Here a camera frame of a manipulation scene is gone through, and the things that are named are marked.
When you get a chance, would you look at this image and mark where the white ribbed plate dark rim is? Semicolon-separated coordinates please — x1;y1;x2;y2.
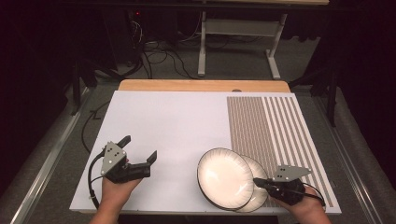
196;147;255;211
235;155;270;214

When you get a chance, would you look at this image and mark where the person's right hand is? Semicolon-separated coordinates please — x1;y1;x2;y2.
273;194;327;220

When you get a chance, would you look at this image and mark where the black floor cable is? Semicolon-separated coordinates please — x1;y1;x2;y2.
80;100;111;155

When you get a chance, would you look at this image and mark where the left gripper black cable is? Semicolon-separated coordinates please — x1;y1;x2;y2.
87;151;106;210

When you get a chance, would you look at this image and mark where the white board with striped area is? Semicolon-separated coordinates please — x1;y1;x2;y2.
68;90;342;217

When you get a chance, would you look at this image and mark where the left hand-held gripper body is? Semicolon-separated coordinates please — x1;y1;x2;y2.
100;141;152;185

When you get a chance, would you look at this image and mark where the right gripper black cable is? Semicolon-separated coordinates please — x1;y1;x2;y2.
292;182;327;209

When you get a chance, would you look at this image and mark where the dark computer tower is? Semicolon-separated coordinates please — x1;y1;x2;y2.
102;8;148;68

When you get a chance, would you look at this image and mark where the black metal stand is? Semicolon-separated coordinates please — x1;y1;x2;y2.
70;57;98;117
289;66;340;128

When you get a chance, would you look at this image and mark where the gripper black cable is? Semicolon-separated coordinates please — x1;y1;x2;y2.
292;182;327;209
87;151;106;210

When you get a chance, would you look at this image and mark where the tangle of black floor cables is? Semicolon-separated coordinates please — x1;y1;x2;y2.
124;18;204;80

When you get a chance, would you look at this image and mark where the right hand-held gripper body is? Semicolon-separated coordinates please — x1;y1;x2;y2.
266;164;313;206

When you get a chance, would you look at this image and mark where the wooden table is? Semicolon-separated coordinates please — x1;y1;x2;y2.
118;78;291;93

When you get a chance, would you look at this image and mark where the person's left hand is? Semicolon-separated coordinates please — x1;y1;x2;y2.
100;176;144;216

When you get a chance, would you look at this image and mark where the aluminium floor rail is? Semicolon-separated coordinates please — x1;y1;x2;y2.
9;86;92;224
313;92;385;224

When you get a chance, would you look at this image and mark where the white metal desk frame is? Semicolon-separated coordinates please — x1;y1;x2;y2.
197;10;289;80

